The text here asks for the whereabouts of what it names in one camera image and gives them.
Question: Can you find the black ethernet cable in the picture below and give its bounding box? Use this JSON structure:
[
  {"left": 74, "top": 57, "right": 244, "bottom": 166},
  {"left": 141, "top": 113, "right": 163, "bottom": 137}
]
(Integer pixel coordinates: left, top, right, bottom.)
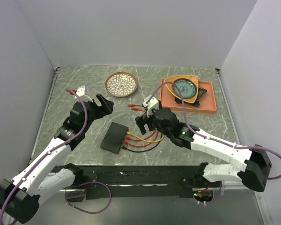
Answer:
[{"left": 121, "top": 140, "right": 161, "bottom": 153}]

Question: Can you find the black network switch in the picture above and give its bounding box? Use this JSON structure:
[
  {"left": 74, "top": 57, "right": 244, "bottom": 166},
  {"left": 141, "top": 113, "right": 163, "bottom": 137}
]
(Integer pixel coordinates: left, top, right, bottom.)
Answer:
[{"left": 100, "top": 122, "right": 129, "bottom": 154}]

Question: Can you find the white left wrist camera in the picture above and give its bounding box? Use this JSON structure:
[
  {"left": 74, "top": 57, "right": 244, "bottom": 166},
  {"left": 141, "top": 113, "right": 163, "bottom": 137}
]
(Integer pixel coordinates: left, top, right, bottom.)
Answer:
[{"left": 70, "top": 85, "right": 93, "bottom": 102}]

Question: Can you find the orange ethernet cable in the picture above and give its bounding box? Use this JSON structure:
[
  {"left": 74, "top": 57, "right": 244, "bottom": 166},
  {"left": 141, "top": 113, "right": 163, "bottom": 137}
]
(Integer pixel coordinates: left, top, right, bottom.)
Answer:
[{"left": 126, "top": 131, "right": 166, "bottom": 143}]

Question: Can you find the pink rectangular tray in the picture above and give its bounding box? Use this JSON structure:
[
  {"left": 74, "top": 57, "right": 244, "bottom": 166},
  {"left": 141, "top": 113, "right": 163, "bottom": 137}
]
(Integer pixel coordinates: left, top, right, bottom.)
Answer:
[{"left": 159, "top": 80, "right": 217, "bottom": 114}]

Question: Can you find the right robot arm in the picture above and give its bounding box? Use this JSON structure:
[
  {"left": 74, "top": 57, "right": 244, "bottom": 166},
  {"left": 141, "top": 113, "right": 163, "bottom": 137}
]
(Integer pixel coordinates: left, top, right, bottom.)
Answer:
[{"left": 135, "top": 108, "right": 272, "bottom": 192}]

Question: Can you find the black dish under plates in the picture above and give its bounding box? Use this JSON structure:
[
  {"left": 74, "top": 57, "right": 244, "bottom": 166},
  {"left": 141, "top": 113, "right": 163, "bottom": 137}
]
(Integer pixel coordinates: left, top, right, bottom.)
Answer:
[{"left": 174, "top": 87, "right": 207, "bottom": 107}]

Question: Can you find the orange triangular woven plate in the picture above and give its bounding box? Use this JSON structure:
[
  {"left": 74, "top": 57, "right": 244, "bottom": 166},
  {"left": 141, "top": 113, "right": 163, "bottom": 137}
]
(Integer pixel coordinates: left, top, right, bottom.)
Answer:
[{"left": 164, "top": 75, "right": 199, "bottom": 103}]

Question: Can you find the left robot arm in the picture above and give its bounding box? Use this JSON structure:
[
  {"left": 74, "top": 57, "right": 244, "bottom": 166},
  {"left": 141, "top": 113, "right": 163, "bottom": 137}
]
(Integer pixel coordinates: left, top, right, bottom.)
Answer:
[{"left": 0, "top": 93, "right": 114, "bottom": 225}]

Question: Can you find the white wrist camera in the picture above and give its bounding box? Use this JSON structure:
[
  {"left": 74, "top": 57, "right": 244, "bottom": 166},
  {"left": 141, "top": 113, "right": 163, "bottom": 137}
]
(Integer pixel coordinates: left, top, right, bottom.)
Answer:
[
  {"left": 142, "top": 96, "right": 159, "bottom": 117},
  {"left": 70, "top": 85, "right": 93, "bottom": 102}
]

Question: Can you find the teal round patterned plate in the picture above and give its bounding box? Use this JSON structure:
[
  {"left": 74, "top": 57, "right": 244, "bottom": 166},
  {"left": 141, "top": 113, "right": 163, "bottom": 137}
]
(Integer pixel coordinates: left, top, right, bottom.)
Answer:
[{"left": 173, "top": 78, "right": 197, "bottom": 98}]

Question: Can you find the floral patterned brown plate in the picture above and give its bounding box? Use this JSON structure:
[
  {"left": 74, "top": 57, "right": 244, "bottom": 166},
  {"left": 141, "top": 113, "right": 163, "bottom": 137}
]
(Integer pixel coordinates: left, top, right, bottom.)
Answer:
[{"left": 105, "top": 72, "right": 138, "bottom": 98}]

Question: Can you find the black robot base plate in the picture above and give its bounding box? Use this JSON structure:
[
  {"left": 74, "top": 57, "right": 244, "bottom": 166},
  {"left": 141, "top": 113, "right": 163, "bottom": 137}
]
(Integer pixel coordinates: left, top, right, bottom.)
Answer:
[{"left": 52, "top": 165, "right": 222, "bottom": 200}]

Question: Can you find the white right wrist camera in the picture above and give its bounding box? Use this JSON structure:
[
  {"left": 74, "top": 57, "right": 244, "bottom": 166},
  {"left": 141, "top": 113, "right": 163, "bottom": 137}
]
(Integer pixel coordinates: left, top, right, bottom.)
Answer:
[{"left": 142, "top": 96, "right": 159, "bottom": 117}]

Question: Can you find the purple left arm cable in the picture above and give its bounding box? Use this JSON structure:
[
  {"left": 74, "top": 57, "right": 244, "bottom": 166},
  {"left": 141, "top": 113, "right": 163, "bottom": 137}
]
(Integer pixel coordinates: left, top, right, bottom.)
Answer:
[{"left": 0, "top": 88, "right": 89, "bottom": 225}]

